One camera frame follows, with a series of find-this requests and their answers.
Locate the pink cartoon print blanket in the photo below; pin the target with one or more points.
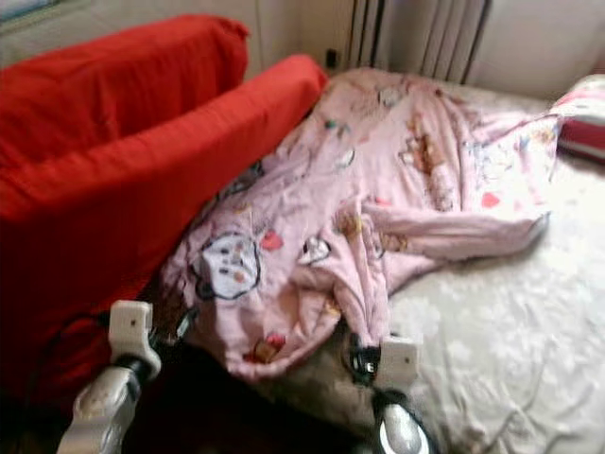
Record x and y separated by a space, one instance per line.
397 170

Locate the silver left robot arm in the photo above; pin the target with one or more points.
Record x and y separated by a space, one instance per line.
99 416

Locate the red folded futon mattress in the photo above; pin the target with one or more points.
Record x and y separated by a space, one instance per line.
104 189

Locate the striped cartoon bolster pillow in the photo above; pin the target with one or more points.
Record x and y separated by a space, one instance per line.
584 123

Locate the grey pleated curtain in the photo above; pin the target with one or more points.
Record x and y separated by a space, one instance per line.
421 38

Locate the black wall socket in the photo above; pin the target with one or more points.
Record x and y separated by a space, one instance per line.
332 59

